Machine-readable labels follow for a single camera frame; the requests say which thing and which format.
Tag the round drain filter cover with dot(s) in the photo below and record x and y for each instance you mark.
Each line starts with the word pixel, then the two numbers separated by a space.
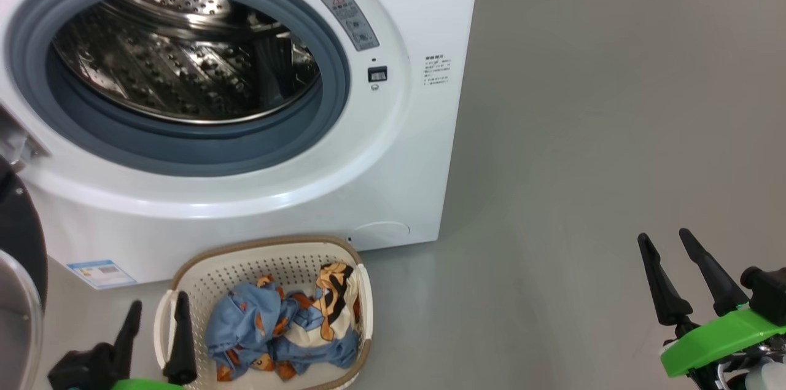
pixel 381 234

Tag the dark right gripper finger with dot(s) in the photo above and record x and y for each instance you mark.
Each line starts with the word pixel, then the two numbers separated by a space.
pixel 715 279
pixel 663 292

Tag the steel perforated washer drum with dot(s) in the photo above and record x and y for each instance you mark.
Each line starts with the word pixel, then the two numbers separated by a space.
pixel 172 58

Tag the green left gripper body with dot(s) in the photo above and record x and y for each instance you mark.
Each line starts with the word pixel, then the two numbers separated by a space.
pixel 147 385

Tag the cream perforated laundry basket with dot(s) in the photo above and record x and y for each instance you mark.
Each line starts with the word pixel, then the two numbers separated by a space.
pixel 245 267

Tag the round black glass washer door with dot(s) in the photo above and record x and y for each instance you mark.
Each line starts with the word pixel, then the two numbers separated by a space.
pixel 21 236

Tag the white front-load washing machine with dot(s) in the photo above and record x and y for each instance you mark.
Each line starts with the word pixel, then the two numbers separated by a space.
pixel 393 150

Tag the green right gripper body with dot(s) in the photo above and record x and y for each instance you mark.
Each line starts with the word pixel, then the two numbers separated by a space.
pixel 712 341

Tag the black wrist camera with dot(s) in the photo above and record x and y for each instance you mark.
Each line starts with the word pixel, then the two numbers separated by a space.
pixel 767 295
pixel 80 371

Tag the small printed text label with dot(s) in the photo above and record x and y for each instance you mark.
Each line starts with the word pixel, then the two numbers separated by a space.
pixel 438 70

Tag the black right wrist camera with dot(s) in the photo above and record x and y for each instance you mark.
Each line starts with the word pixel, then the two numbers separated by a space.
pixel 767 295

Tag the grey warning sticker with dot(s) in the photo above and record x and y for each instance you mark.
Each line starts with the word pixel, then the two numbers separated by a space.
pixel 350 20

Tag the blue bear-print garment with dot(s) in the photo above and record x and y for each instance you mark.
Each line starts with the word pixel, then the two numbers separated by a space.
pixel 245 322

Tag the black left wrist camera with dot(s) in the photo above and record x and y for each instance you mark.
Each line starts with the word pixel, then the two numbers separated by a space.
pixel 80 371

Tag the blue energy label sticker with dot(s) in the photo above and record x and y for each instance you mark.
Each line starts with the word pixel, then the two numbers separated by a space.
pixel 101 273

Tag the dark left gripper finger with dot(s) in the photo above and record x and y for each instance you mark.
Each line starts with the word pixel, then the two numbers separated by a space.
pixel 180 347
pixel 127 335

